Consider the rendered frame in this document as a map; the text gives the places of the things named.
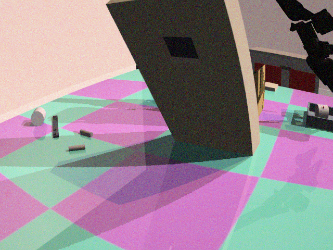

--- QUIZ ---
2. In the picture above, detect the tan panel with square opening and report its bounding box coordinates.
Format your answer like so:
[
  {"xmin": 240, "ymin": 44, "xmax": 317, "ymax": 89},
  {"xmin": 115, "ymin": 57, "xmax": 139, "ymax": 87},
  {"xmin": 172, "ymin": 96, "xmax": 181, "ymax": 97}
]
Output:
[{"xmin": 106, "ymin": 0, "xmax": 260, "ymax": 156}]

